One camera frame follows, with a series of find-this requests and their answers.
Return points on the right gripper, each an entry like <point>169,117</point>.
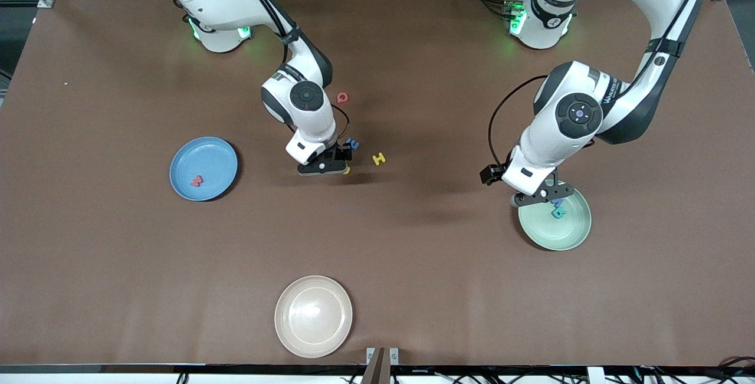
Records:
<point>340,152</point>

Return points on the yellow foam letter H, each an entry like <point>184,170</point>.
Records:
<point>378,158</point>

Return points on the teal foam letter R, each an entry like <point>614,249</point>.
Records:
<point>558,214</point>

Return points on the red lowercase letter w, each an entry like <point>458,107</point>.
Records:
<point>196,182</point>

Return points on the blue lowercase letter m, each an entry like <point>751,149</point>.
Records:
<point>355,143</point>

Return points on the mint green plate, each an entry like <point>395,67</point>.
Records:
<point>566,233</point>

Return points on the blue plate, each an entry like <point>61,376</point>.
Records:
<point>212,160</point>

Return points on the beige plate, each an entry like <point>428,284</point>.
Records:
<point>312,316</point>

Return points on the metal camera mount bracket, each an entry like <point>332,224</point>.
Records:
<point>382,366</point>

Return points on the table edge rail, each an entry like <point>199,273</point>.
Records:
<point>118,379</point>

